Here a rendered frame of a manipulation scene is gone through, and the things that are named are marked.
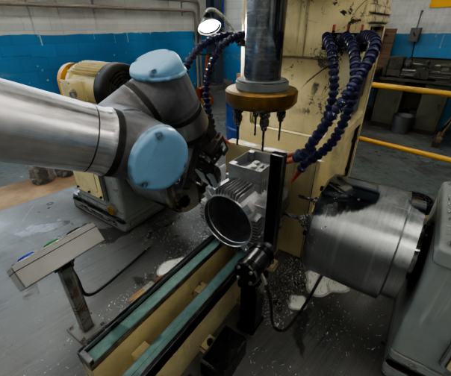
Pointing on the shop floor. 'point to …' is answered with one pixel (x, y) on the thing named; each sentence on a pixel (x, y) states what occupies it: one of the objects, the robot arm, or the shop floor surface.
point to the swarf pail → (402, 122)
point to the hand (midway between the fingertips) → (213, 186)
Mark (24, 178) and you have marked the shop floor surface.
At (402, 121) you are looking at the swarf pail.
